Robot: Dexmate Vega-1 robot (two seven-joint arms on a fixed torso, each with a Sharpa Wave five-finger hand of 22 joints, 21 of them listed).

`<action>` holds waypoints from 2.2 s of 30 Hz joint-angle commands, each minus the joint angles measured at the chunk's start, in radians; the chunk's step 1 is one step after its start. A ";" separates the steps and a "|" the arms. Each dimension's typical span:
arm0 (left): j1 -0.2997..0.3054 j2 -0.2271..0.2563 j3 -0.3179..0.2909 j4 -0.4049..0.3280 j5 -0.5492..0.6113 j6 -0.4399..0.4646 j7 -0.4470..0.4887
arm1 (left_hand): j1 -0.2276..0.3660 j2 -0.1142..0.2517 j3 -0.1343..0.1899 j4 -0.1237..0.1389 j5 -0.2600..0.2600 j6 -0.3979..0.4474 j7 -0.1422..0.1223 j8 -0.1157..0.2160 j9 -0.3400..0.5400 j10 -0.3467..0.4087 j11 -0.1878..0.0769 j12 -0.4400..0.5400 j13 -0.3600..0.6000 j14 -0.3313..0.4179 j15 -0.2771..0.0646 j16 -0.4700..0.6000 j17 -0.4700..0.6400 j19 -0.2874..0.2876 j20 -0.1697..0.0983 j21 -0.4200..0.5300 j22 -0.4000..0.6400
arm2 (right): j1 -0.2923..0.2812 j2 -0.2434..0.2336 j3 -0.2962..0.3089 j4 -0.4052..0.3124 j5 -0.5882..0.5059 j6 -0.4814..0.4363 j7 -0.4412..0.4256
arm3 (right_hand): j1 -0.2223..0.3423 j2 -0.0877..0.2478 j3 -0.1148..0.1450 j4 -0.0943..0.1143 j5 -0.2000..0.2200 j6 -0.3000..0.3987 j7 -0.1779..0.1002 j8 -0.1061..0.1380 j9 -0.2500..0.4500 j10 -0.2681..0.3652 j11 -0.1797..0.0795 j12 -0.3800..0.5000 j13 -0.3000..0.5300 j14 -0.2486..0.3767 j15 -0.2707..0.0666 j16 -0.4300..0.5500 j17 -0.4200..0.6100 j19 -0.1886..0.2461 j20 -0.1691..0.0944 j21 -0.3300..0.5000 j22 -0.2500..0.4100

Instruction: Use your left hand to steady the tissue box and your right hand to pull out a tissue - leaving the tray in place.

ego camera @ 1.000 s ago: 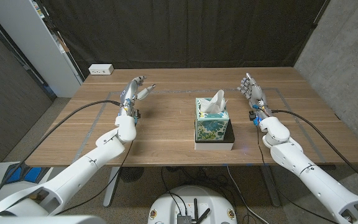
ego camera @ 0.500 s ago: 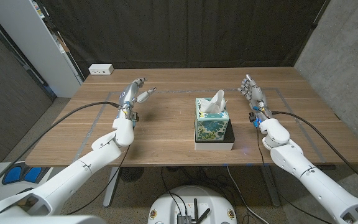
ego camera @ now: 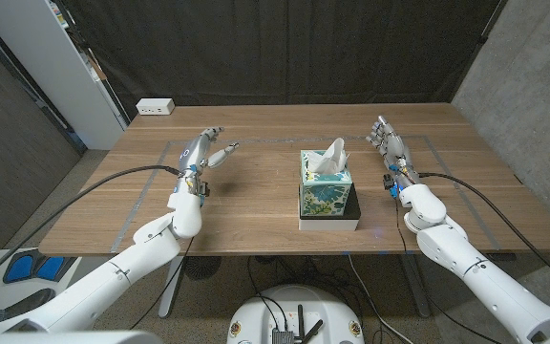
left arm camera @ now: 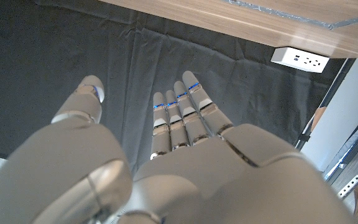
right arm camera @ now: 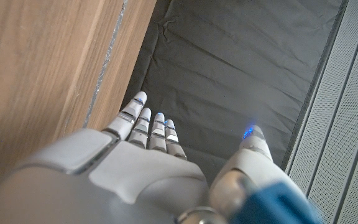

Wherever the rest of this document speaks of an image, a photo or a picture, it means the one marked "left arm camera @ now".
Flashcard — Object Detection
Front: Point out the white table power strip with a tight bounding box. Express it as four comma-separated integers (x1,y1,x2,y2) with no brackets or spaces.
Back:
270,46,331,74

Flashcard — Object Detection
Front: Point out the white cabinet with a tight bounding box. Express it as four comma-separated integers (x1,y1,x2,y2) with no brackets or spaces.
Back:
300,57,358,172

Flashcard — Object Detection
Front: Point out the black fabric curtain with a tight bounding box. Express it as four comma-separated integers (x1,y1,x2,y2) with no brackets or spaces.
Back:
0,0,349,177

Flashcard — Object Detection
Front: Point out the brown paper tag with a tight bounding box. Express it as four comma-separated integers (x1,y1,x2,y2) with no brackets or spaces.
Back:
311,106,328,131

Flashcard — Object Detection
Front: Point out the white floor power strip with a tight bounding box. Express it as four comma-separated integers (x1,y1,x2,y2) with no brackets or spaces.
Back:
337,174,358,199

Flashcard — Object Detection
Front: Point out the wooden table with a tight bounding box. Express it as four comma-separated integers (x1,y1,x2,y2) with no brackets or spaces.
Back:
222,0,358,30

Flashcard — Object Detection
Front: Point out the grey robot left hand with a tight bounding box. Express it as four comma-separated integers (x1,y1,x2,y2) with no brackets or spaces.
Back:
0,70,358,224

